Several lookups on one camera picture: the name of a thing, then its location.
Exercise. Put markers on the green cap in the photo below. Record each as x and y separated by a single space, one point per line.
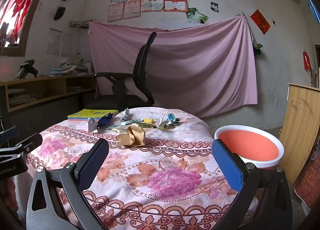
257 48

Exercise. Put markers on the pale green wrapper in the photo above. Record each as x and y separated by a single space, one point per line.
117 128

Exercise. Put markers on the stack of old books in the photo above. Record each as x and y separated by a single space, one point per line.
21 97

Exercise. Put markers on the black office chair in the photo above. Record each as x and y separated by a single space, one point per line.
141 69

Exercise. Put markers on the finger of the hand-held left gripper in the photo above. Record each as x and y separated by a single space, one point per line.
11 133
27 142

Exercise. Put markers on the white ointment tube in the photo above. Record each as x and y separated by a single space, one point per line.
130 121

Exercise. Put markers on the yellow plastic cap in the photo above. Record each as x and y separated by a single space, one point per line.
148 121

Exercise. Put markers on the window with wooden frame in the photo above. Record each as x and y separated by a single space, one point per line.
5 26

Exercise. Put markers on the stack of yellow books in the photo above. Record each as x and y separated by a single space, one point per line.
92 113

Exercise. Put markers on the pink hanging cloth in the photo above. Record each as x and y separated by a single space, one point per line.
200 69

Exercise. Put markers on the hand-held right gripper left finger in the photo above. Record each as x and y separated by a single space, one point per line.
91 162

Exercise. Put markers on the pile of papers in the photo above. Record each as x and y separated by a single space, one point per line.
62 70

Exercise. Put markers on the wooden desk with shelves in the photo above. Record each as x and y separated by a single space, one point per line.
50 87

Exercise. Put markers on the thin stack of papers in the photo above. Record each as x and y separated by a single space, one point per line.
74 88

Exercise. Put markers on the brown paper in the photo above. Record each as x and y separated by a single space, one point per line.
132 135

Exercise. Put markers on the green toy plant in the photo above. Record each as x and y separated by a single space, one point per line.
78 59

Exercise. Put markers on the wooden cabinet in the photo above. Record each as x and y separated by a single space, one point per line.
300 125

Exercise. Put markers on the red diamond paper sign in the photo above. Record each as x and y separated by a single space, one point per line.
260 21

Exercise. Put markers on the dark blue wrapper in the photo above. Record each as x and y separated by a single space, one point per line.
105 120

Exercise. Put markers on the white box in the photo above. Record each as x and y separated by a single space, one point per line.
87 67

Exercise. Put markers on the red hanging ornament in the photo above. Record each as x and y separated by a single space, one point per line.
306 60

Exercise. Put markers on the red hanging cloth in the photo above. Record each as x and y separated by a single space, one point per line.
22 4

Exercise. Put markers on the orange patterned cloth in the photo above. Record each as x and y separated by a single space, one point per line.
308 182

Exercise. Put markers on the green picture packet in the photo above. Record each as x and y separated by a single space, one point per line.
170 120

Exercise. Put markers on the floral tablecloth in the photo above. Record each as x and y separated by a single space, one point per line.
160 160

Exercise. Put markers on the red basin with white rim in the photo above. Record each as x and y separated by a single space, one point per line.
250 145

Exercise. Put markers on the white wrapper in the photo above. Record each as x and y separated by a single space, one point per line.
125 113

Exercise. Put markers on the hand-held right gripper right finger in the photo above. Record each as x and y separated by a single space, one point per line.
227 165

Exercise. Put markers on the white wall calendar sheet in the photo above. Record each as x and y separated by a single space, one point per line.
53 41
66 44

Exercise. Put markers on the green plant photo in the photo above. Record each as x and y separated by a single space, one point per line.
190 14
201 17

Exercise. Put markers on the black and white photo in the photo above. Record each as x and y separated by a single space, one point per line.
214 6

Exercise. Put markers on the black wall pouch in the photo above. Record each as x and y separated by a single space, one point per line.
59 12

